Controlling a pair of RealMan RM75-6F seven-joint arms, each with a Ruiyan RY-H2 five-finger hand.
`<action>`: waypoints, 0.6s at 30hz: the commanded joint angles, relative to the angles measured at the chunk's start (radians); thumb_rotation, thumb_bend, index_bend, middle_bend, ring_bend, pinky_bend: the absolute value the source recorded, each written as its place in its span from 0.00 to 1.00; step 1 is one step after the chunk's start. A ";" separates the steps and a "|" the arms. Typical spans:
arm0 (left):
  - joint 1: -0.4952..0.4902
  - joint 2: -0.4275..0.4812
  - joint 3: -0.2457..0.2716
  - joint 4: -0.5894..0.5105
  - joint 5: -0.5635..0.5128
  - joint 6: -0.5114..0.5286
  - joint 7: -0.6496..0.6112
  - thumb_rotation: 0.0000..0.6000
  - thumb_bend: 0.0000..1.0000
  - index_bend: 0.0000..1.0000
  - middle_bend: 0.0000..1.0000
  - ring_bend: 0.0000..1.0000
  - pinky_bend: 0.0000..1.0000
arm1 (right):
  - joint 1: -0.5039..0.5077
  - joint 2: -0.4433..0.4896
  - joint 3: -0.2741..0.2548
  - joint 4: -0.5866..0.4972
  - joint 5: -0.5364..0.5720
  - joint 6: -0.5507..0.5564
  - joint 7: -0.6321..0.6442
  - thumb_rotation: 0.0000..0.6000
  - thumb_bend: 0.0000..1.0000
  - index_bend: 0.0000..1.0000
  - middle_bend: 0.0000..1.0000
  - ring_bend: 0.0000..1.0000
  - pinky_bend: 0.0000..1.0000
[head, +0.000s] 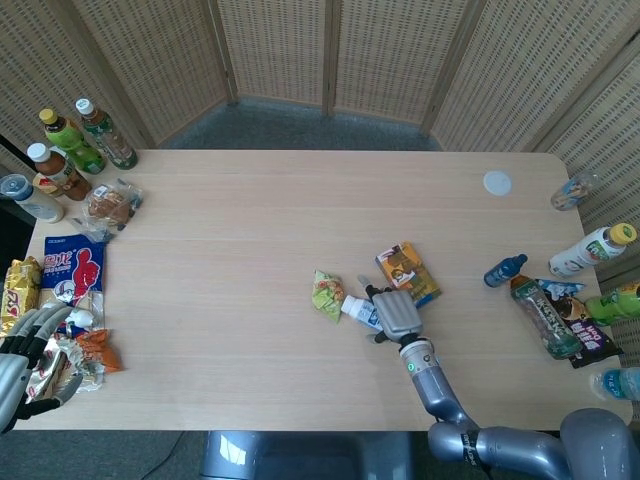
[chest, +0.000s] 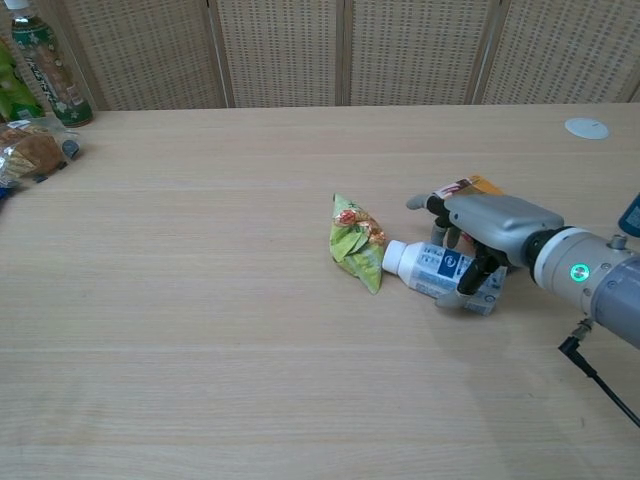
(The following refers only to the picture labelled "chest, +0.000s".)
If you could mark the green bag at edge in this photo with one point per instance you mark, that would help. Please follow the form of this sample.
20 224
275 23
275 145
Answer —
12 95

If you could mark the white blue-label bottle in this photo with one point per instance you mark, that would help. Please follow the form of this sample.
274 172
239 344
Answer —
420 265

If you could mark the orange drink carton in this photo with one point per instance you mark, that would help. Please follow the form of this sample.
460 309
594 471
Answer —
475 185

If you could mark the bread in clear bag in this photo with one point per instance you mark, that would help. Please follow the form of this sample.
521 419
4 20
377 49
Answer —
35 152

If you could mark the woven bamboo folding screen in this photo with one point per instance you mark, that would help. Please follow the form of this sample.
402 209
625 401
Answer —
285 50

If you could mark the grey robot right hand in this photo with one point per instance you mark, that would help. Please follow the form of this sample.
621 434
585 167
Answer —
500 220

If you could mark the green snack packet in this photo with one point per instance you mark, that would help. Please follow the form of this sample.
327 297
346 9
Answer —
357 245

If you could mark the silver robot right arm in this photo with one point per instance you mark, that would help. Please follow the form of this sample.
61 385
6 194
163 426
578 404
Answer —
595 280

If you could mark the white-cap dark green tea bottle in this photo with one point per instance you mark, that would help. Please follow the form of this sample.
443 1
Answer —
50 75

